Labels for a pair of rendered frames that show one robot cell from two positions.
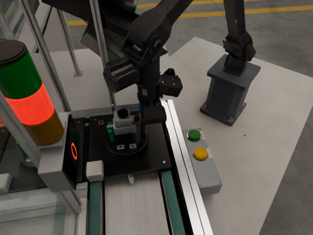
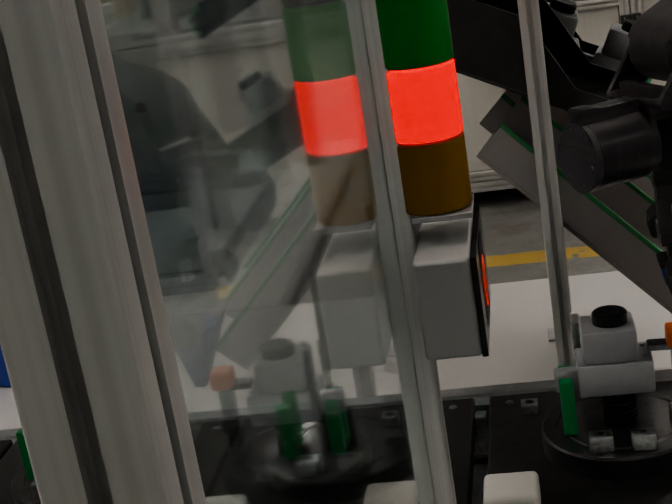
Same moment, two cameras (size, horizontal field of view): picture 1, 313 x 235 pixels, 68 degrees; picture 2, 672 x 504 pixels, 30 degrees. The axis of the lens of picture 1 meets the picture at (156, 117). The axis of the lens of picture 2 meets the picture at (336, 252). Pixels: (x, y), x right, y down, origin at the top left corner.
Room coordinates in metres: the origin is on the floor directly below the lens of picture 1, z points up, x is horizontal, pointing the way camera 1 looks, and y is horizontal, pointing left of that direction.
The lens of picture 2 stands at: (-0.57, -0.03, 1.50)
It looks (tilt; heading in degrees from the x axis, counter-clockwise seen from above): 17 degrees down; 19
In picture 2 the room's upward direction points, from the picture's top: 9 degrees counter-clockwise
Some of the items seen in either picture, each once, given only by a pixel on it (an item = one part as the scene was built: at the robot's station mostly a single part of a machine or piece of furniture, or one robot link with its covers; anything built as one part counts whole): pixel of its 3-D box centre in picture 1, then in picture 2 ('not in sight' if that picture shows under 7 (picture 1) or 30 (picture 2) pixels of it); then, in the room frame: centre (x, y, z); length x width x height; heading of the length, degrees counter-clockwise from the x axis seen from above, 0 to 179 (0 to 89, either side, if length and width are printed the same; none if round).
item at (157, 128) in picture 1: (127, 141); (624, 450); (0.45, 0.09, 0.96); 0.24 x 0.24 x 0.02; 9
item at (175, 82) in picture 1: (168, 82); not in sight; (0.47, -0.03, 1.18); 0.07 x 0.07 x 0.06; 8
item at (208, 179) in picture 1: (199, 159); not in sight; (0.40, -0.13, 0.93); 0.21 x 0.07 x 0.06; 9
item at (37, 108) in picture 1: (30, 100); (422, 99); (0.24, 0.18, 1.33); 0.05 x 0.05 x 0.05
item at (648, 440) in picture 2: (132, 147); (643, 439); (0.40, 0.07, 1.00); 0.02 x 0.01 x 0.02; 99
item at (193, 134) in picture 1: (193, 135); not in sight; (0.47, -0.12, 0.96); 0.04 x 0.04 x 0.02
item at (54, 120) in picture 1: (43, 123); (431, 171); (0.24, 0.18, 1.28); 0.05 x 0.05 x 0.05
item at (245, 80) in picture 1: (227, 90); not in sight; (0.69, -0.28, 0.96); 0.15 x 0.15 x 0.20; 53
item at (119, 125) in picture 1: (120, 120); (600, 349); (0.44, 0.10, 1.06); 0.08 x 0.04 x 0.07; 100
